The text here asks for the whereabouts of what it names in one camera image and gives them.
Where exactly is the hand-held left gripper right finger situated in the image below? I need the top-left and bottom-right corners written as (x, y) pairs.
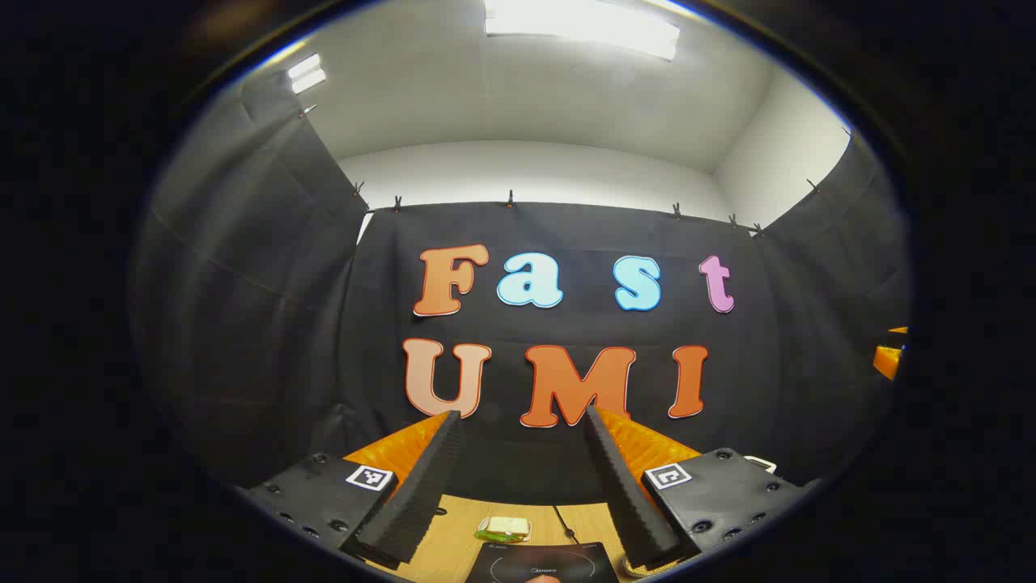
top-left (584, 405), bottom-right (822, 572)

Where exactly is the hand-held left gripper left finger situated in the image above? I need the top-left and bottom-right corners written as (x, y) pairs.
top-left (235, 411), bottom-right (464, 571)

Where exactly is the black induction cooktop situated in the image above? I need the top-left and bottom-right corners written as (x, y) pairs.
top-left (467, 541), bottom-right (620, 583)

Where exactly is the sandwich with lettuce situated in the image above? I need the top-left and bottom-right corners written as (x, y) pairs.
top-left (476, 517), bottom-right (532, 543)

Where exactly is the black backdrop cloth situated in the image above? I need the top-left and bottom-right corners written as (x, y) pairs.
top-left (134, 73), bottom-right (911, 504)

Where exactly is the row of cloth clips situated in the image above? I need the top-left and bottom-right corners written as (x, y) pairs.
top-left (298, 104), bottom-right (852, 240)

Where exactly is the small ceiling light panel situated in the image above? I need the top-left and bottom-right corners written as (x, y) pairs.
top-left (287, 53), bottom-right (327, 95)

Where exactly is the large ceiling light panel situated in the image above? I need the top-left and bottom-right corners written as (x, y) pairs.
top-left (484, 0), bottom-right (681, 62)

